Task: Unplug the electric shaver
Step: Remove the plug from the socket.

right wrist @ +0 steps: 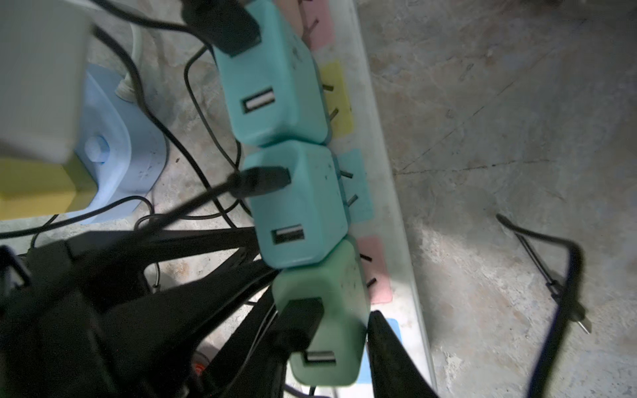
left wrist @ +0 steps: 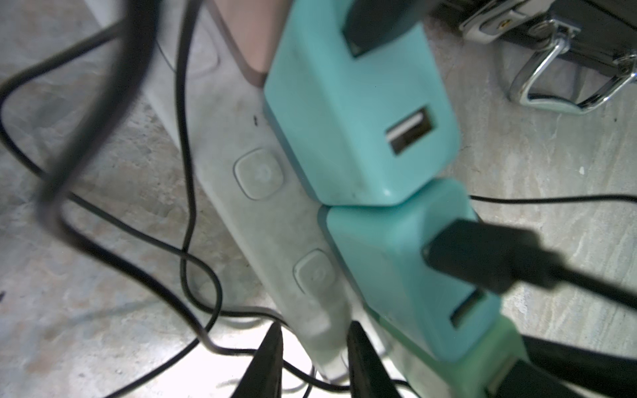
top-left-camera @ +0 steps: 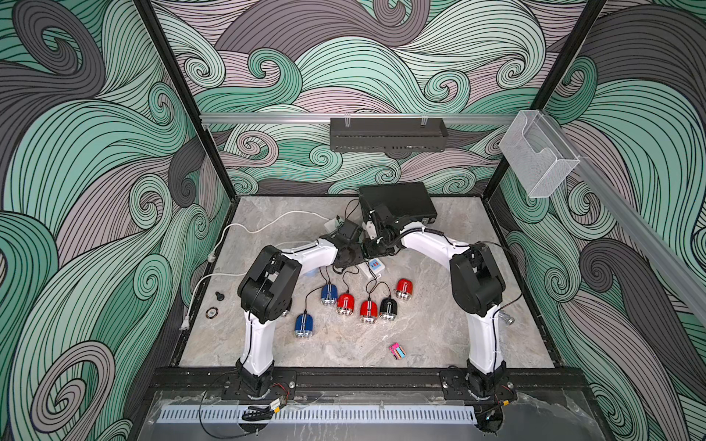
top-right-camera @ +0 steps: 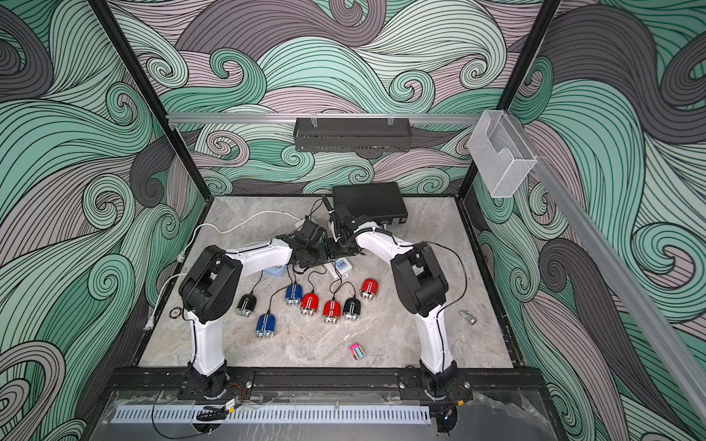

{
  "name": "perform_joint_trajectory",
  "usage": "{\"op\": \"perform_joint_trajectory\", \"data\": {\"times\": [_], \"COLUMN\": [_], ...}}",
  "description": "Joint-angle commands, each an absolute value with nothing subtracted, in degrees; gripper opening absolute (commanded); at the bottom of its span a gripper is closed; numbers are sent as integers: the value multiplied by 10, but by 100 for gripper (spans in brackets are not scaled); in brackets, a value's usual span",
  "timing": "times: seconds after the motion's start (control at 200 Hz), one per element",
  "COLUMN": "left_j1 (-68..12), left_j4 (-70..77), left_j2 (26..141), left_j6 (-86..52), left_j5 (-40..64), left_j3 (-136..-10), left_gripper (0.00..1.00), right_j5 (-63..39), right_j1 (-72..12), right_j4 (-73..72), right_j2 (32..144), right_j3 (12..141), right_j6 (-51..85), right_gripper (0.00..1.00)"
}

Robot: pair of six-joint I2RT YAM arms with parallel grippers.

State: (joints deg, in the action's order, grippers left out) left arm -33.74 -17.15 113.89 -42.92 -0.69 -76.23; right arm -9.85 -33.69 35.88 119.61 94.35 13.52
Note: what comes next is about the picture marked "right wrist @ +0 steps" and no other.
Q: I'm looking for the yellow charger adapter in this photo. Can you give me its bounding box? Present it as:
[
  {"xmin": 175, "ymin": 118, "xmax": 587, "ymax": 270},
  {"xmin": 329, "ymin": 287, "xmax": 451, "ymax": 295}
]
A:
[{"xmin": 1, "ymin": 155, "xmax": 98, "ymax": 221}]

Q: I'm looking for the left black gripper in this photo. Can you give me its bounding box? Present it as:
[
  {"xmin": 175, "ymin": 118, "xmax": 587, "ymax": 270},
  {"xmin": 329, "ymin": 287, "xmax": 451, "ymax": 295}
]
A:
[{"xmin": 1, "ymin": 228, "xmax": 275, "ymax": 397}]

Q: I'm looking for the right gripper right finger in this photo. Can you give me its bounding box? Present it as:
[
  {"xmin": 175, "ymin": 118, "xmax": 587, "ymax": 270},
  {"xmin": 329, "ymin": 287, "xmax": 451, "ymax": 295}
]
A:
[{"xmin": 367, "ymin": 311, "xmax": 437, "ymax": 398}]

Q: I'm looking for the teal charger adapter upper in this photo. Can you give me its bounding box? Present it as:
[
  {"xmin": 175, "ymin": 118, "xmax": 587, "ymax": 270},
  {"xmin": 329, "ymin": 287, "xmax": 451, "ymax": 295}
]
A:
[{"xmin": 214, "ymin": 1, "xmax": 331, "ymax": 147}]

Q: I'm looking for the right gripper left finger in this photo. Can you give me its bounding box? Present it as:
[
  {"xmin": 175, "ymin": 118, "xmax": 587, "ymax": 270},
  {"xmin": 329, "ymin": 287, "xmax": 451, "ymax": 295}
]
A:
[{"xmin": 201, "ymin": 290, "xmax": 299, "ymax": 397}]

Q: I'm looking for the beige charger adapter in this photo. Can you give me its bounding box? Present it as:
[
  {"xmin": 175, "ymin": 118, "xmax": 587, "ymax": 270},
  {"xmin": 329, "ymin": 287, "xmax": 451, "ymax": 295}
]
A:
[{"xmin": 1, "ymin": 1, "xmax": 92, "ymax": 164}]

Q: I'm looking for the white power strip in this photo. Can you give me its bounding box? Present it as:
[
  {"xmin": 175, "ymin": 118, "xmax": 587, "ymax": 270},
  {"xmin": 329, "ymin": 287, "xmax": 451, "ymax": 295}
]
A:
[{"xmin": 300, "ymin": 1, "xmax": 436, "ymax": 397}]

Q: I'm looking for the light blue socket cube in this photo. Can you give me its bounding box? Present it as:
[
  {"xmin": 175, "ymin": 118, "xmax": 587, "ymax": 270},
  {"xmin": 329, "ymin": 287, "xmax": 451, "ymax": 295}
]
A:
[{"xmin": 67, "ymin": 64, "xmax": 168, "ymax": 217}]

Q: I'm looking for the teal charger adapter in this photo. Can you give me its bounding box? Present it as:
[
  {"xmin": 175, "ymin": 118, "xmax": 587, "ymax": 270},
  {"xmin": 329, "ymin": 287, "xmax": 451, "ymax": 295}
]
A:
[
  {"xmin": 214, "ymin": 1, "xmax": 331, "ymax": 147},
  {"xmin": 243, "ymin": 140, "xmax": 348, "ymax": 270}
]

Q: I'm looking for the green charger adapter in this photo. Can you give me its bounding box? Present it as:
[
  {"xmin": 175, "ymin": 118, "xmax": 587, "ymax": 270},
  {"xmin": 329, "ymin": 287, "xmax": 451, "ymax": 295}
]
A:
[{"xmin": 272, "ymin": 235, "xmax": 370, "ymax": 386}]

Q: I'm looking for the black usb charging cable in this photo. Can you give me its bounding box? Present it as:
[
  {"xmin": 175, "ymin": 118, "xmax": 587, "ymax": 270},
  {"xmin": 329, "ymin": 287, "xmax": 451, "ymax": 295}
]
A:
[{"xmin": 496, "ymin": 213, "xmax": 593, "ymax": 398}]

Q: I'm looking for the teal charger adapter lower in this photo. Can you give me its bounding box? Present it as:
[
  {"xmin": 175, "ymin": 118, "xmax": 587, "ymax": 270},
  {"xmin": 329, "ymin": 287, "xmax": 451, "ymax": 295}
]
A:
[{"xmin": 243, "ymin": 140, "xmax": 348, "ymax": 270}]

